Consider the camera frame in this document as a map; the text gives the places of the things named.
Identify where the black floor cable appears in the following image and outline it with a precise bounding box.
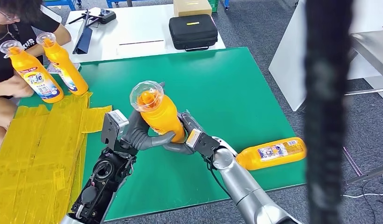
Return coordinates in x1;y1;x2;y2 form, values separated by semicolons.
360;179;383;224

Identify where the black braided hose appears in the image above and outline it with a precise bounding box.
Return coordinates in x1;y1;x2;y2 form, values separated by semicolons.
304;0;355;224

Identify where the orange detergent bottle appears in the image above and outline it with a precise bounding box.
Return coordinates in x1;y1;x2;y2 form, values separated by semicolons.
36;32;89;96
236;137;307;171
130;80;186;144
0;40;64;104

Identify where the black carrying case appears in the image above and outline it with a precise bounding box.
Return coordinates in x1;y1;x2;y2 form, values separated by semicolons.
168;14;219;52

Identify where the cardboard box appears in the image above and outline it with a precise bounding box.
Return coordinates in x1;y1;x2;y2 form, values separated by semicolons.
173;0;213;17

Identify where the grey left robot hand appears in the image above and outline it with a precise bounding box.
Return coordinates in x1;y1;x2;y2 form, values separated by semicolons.
121;110;177;152

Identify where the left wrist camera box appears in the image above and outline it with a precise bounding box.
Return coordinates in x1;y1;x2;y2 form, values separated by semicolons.
100;110;130;153

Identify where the white floor cable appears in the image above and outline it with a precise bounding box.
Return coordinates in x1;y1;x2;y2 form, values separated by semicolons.
342;173;383;199

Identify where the white panel board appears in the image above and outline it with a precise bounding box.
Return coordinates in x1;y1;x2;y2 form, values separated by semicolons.
268;0;383;112

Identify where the blue metal frame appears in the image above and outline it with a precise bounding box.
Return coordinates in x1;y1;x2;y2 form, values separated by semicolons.
42;0;82;10
106;0;133;9

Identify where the white table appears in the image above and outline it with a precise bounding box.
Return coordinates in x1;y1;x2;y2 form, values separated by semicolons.
62;3;226;64

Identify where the black remote controller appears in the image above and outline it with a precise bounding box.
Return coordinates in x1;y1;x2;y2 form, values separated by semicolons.
67;8;117;25

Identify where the person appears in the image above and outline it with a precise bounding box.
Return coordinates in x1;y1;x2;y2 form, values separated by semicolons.
0;0;72;150

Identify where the stainless steel table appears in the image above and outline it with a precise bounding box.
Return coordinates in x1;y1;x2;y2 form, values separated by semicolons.
342;30;383;186

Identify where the dark blue tablet stand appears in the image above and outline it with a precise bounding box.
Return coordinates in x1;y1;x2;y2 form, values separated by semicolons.
72;9;93;56

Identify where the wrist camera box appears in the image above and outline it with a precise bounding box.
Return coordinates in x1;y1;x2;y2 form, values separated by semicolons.
185;128;222;159
100;110;130;153

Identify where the thin black strip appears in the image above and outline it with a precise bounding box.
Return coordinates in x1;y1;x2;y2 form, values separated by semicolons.
119;39;165;46

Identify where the yellow tape sheet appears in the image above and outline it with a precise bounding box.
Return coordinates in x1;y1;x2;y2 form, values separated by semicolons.
0;92;113;224

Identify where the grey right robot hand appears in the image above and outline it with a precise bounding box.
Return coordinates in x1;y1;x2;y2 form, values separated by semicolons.
162;111;205;155

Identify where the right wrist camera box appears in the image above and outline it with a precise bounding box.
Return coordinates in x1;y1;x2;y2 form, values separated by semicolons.
185;128;222;159

